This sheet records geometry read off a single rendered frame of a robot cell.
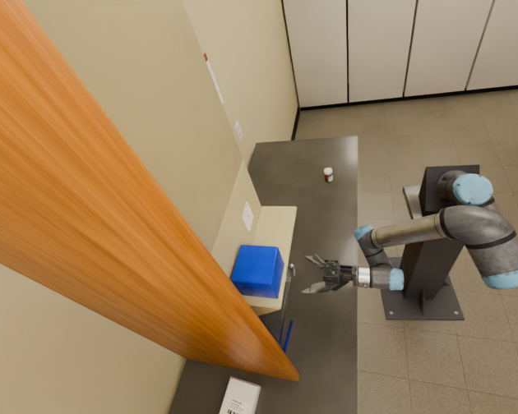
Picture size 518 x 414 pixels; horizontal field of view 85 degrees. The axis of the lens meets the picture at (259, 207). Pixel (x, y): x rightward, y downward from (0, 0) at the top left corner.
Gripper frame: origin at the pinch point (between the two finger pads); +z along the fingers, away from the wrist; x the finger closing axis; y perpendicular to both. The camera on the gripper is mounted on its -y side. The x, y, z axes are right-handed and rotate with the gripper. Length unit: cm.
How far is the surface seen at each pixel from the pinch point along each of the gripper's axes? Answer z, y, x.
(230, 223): 9, 53, 13
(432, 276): -64, -77, -41
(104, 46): 9, 96, 18
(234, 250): 9.3, 46.2, 16.7
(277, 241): 1.8, 36.6, 7.5
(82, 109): 0, 97, 33
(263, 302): 2.3, 36.6, 25.5
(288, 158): 23, -20, -91
